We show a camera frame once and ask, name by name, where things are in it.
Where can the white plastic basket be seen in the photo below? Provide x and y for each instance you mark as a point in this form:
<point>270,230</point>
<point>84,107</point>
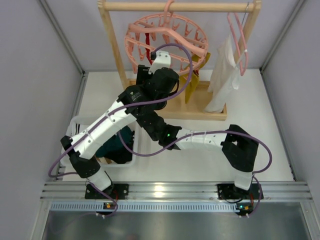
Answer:
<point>79,123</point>

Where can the aluminium mounting rail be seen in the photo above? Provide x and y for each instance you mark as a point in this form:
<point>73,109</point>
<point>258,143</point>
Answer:
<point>188,197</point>

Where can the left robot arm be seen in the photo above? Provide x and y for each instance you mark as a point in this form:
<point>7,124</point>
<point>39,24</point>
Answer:
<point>138,103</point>

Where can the green christmas patterned sock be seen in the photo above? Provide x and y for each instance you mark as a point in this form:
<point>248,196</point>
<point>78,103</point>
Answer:
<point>114,143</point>

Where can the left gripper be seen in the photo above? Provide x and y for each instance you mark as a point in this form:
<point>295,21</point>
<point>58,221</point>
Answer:
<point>143,74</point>

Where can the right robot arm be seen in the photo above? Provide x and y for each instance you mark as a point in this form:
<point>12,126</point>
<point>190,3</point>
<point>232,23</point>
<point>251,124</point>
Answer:
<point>235,144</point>

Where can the wooden clothes rack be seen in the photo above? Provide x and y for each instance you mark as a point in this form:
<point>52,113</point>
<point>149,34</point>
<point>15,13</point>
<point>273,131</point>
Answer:
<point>183,106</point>

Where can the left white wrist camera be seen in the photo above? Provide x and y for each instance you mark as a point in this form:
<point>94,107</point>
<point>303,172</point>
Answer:
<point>160,59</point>

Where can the pink round clip hanger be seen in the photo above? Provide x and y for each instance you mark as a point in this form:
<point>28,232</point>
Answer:
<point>151,31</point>

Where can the pink wire clothes hanger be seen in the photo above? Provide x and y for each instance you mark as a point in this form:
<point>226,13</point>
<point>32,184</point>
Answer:
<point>240,45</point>

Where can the white hanging cloth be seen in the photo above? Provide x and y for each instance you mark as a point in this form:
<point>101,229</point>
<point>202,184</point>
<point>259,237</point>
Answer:
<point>224,78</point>

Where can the black clothes in basket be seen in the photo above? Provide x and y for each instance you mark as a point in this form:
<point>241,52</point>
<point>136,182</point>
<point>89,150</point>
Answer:
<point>120,156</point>

